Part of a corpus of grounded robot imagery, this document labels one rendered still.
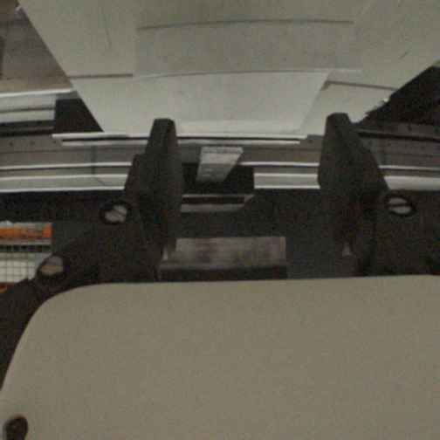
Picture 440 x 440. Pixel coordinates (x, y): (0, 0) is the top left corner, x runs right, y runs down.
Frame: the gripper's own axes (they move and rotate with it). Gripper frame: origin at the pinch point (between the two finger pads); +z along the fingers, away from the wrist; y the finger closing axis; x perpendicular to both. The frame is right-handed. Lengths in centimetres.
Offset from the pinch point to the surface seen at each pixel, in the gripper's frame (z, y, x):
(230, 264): 6.6, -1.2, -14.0
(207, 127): 12.4, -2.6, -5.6
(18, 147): 30.8, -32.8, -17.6
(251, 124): 12.1, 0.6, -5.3
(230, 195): 24.2, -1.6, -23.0
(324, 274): 37, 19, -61
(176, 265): 6.1, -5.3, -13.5
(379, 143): 37.1, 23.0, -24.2
